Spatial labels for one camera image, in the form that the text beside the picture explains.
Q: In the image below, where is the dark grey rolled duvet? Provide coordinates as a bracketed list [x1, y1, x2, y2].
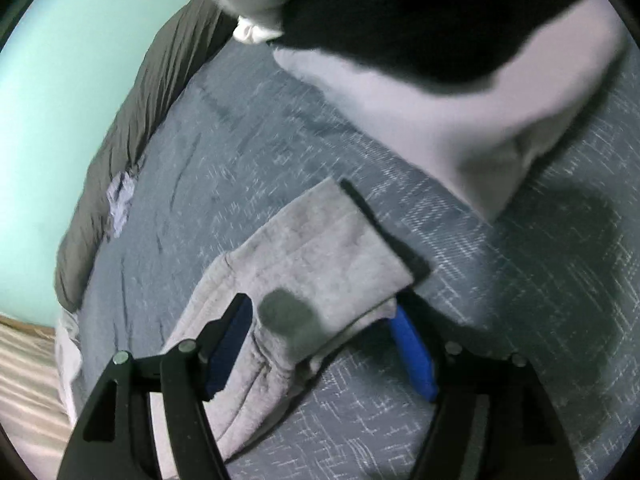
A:
[54, 0, 235, 313]

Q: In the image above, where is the striped beige curtain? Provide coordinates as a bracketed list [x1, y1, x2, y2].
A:
[1, 324, 72, 479]

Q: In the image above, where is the blue checked cloth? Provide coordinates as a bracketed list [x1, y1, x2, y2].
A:
[106, 171, 137, 238]

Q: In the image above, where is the black folded garment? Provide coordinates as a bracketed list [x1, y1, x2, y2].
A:
[273, 0, 578, 84]

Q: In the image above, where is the blue patterned bed sheet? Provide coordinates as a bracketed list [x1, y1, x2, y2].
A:
[69, 39, 640, 480]

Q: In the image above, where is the light grey crumpled blanket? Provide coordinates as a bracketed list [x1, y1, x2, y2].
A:
[54, 309, 82, 426]

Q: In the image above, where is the grey knit sweater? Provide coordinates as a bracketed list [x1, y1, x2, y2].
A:
[164, 178, 413, 460]

